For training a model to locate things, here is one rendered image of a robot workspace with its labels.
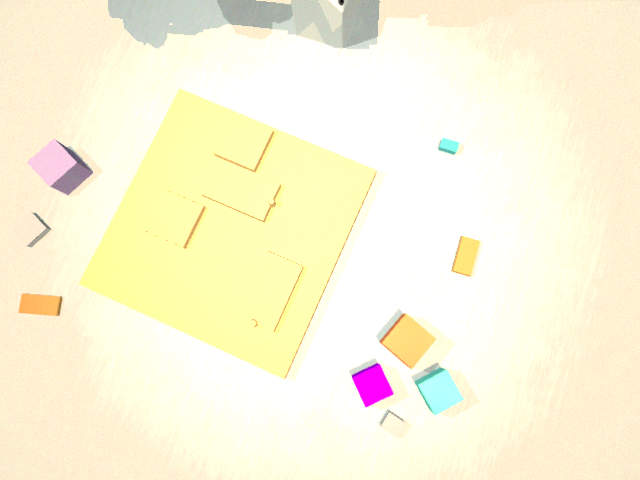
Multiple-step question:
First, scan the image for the yellow rectangular block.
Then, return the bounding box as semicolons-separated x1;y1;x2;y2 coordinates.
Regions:
451;236;481;277

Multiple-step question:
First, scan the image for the pink cube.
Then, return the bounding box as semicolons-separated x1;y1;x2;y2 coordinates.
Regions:
27;139;93;196

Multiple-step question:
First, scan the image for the pale yellow square board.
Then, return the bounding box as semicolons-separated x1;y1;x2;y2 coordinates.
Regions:
79;88;377;379

